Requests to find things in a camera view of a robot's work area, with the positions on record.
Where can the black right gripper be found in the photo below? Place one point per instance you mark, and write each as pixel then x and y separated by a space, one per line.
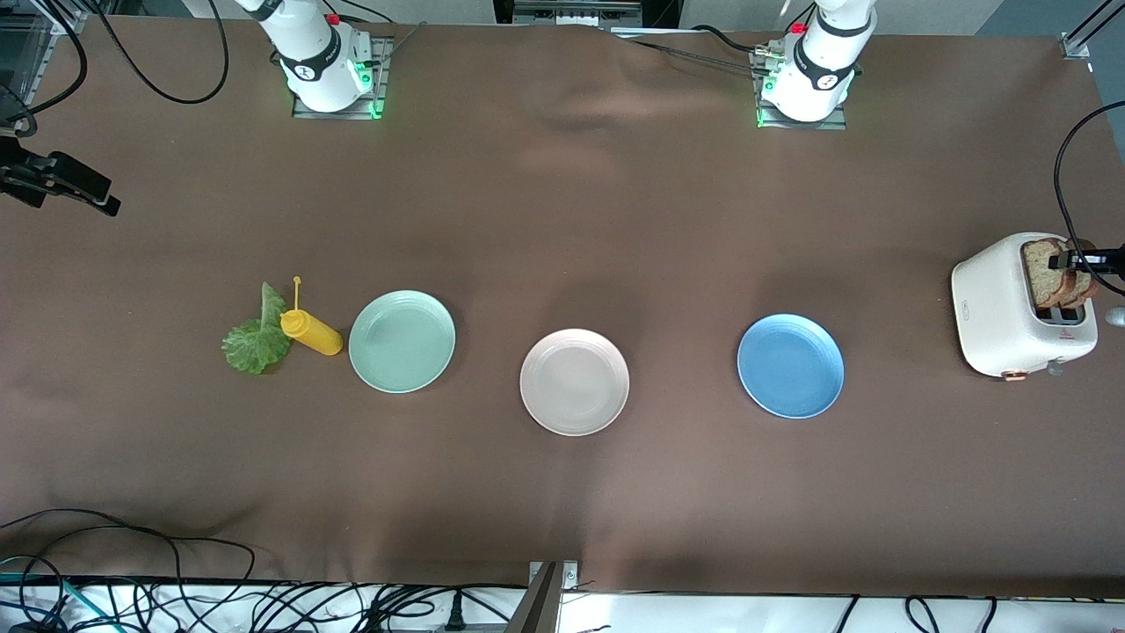
pixel 33 175

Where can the brown bread slice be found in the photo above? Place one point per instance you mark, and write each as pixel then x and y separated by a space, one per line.
pixel 1041 280
pixel 1088 286

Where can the green lettuce leaf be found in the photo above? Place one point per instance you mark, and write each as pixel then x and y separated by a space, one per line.
pixel 255 343

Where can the blue plate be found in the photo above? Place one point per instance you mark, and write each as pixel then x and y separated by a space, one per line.
pixel 791 366

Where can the mint green plate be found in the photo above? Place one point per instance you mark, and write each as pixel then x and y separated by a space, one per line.
pixel 402 341

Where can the beige plate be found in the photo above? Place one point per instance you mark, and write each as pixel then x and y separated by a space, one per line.
pixel 574 382

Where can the white toaster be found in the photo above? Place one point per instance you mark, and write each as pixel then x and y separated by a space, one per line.
pixel 997 316

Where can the yellow mustard squeeze bottle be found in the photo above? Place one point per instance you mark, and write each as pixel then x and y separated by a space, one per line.
pixel 315 334

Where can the brown table cloth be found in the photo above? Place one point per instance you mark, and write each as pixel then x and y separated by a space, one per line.
pixel 562 220

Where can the black equipment box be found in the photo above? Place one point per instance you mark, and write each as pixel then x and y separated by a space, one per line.
pixel 584 10

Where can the black power plug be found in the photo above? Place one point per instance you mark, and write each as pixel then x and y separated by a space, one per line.
pixel 454 613

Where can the clear acrylic enclosure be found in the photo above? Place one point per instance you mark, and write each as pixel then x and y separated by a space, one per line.
pixel 26 44

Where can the aluminium frame profile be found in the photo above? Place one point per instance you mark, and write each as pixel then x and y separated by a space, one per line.
pixel 1090 31

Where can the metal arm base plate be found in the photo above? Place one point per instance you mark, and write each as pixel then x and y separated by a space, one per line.
pixel 383 83
pixel 763 110

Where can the aluminium bracket post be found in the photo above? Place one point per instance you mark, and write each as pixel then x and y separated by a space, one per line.
pixel 547 598

